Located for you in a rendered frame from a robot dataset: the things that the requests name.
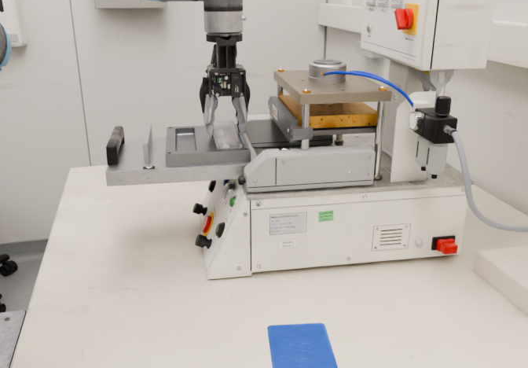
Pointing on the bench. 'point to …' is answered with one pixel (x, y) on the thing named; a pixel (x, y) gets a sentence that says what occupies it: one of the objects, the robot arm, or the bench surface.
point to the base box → (341, 230)
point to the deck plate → (451, 177)
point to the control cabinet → (424, 42)
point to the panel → (218, 211)
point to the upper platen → (335, 116)
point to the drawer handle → (115, 145)
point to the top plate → (334, 84)
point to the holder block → (199, 148)
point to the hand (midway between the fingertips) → (225, 130)
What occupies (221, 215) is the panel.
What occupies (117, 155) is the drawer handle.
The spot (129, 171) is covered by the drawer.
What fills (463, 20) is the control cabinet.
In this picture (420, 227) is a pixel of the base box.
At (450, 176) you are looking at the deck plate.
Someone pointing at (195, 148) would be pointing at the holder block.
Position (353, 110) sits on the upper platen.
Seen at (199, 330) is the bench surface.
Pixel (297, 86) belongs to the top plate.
